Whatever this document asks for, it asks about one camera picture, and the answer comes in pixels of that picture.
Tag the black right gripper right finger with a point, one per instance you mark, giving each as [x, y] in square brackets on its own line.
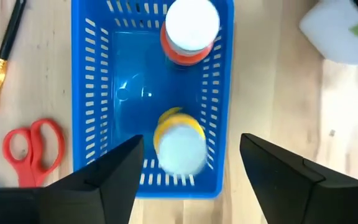
[291, 193]

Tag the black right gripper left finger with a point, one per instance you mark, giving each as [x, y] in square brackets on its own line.
[98, 199]

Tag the red scissors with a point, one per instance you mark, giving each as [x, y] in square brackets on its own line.
[31, 168]

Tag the yellow paint bottle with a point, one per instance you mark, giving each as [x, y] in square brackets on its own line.
[182, 149]

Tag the red paint bottle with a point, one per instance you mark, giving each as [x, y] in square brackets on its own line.
[191, 25]

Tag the blue slotted plastic basket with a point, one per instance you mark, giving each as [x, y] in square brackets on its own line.
[135, 62]

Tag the green plant in white pot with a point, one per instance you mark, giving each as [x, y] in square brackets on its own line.
[337, 37]

